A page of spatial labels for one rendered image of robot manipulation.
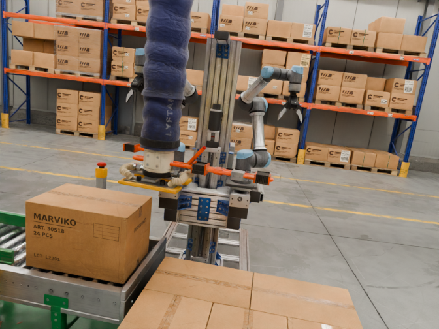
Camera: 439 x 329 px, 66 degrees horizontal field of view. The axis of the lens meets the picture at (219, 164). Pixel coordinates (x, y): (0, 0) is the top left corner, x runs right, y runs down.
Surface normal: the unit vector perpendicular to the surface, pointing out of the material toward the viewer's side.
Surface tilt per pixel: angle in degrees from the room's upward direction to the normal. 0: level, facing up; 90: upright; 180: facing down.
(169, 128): 73
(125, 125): 90
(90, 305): 90
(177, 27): 81
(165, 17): 82
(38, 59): 90
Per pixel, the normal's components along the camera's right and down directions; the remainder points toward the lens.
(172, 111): 0.65, -0.11
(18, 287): -0.15, 0.19
